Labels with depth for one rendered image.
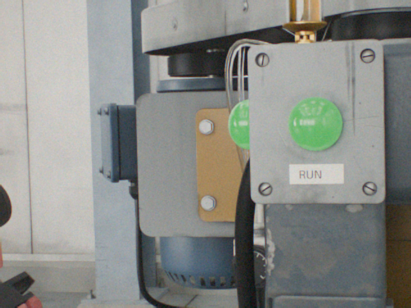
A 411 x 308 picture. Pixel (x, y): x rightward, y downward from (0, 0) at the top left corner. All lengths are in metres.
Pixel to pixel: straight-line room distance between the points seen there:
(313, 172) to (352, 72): 0.06
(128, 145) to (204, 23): 0.18
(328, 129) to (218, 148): 0.46
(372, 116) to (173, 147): 0.49
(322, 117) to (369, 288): 0.12
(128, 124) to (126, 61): 4.54
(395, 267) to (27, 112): 5.53
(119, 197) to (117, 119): 4.59
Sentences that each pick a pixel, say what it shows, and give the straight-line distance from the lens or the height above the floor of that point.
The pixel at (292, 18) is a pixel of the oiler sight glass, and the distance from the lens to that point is 0.54.
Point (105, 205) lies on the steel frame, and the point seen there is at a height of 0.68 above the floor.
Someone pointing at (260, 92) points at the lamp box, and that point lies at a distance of 0.47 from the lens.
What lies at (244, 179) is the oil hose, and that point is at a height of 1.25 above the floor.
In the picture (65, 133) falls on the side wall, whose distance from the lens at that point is 6.11.
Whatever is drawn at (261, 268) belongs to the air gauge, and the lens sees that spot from 0.73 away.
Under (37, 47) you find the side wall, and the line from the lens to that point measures 6.21.
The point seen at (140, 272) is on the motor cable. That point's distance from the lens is 1.02.
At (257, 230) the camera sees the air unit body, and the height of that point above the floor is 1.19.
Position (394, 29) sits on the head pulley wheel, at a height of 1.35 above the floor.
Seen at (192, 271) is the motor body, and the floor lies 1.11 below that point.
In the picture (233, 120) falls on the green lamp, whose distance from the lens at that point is 0.48.
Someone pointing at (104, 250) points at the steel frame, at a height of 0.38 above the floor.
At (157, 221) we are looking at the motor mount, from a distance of 0.94.
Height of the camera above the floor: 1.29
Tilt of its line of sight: 3 degrees down
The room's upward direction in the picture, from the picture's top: 1 degrees counter-clockwise
